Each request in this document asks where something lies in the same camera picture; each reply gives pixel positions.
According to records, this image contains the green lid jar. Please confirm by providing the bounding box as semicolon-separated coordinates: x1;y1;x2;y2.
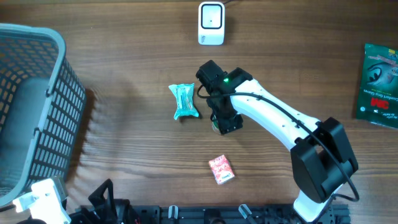
212;121;221;134

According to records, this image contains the red orange small carton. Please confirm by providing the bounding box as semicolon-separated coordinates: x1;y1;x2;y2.
208;154;235;185

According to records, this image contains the light blue packet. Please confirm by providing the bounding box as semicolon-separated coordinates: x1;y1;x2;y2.
169;83;199;120

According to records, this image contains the green 3M gloves packet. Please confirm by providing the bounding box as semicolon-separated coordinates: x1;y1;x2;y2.
356;43;397;129

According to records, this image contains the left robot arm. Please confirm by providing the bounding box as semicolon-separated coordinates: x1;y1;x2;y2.
12;177;141;224

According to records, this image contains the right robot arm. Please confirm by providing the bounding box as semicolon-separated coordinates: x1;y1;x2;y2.
196;60;359;223

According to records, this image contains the white barcode scanner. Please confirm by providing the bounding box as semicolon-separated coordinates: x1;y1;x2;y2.
198;1;225;45

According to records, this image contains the grey plastic mesh basket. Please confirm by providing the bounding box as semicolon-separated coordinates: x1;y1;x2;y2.
1;24;86;206

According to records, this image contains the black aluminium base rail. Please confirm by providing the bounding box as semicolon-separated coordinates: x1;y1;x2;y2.
124;203;351;224

